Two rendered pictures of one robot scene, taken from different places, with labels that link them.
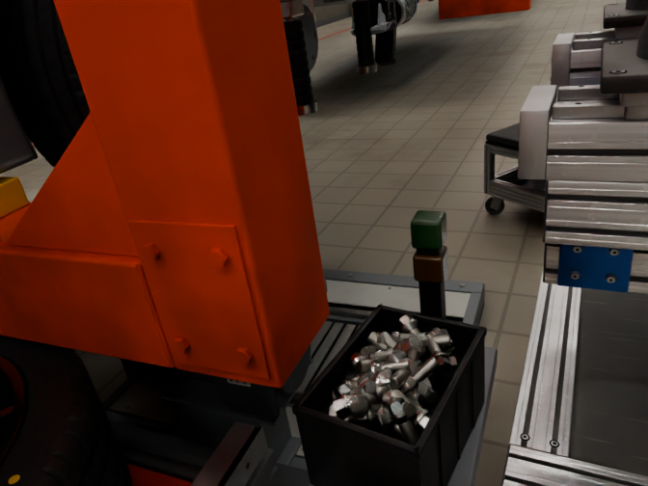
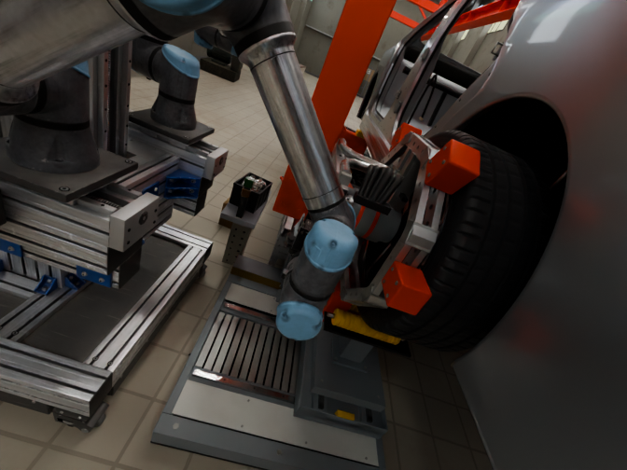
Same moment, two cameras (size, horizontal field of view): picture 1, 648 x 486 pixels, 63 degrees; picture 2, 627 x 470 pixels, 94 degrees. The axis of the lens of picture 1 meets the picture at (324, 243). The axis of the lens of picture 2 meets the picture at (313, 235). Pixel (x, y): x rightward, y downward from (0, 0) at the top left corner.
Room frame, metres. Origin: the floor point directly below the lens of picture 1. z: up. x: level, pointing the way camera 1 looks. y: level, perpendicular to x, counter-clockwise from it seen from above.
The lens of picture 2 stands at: (1.78, -0.53, 1.20)
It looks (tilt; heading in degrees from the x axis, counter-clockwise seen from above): 30 degrees down; 144
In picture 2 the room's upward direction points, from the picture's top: 25 degrees clockwise
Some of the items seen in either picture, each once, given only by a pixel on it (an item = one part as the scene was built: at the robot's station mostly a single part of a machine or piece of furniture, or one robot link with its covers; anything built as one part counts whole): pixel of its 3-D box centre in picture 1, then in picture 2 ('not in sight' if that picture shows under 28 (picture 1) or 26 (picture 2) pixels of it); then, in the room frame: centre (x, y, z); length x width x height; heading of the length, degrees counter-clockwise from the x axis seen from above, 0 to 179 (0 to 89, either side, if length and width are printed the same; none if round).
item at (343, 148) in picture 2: not in sight; (370, 147); (1.03, 0.07, 1.03); 0.19 x 0.18 x 0.11; 64
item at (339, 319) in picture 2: not in sight; (366, 326); (1.33, 0.17, 0.51); 0.29 x 0.06 x 0.06; 64
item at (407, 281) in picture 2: not in sight; (404, 287); (1.46, 0.00, 0.85); 0.09 x 0.08 x 0.07; 154
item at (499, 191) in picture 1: (557, 174); not in sight; (1.85, -0.92, 0.17); 0.43 x 0.36 x 0.34; 28
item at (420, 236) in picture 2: not in sight; (382, 222); (1.17, 0.13, 0.85); 0.54 x 0.07 x 0.54; 154
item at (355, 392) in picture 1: (398, 400); (251, 191); (0.45, -0.06, 0.51); 0.20 x 0.14 x 0.13; 144
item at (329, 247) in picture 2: not in sight; (325, 253); (1.48, -0.28, 0.95); 0.11 x 0.08 x 0.11; 145
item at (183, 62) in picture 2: not in sight; (178, 72); (0.59, -0.47, 0.98); 0.13 x 0.12 x 0.14; 47
